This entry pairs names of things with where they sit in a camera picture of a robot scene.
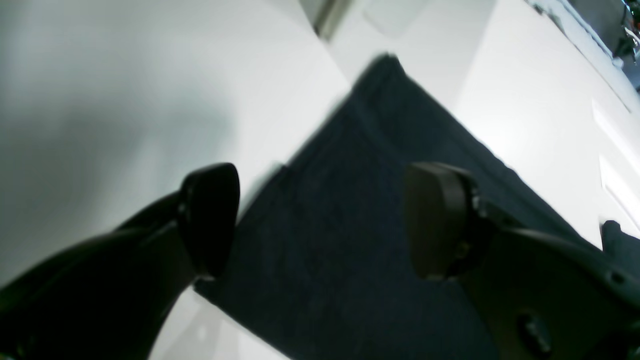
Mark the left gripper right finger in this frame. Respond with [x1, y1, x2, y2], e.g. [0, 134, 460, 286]
[404, 162, 640, 360]

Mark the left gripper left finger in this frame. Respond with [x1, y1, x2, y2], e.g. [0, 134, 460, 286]
[0, 162, 240, 360]

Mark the black T-shirt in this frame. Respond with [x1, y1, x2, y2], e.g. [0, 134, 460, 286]
[194, 54, 640, 360]

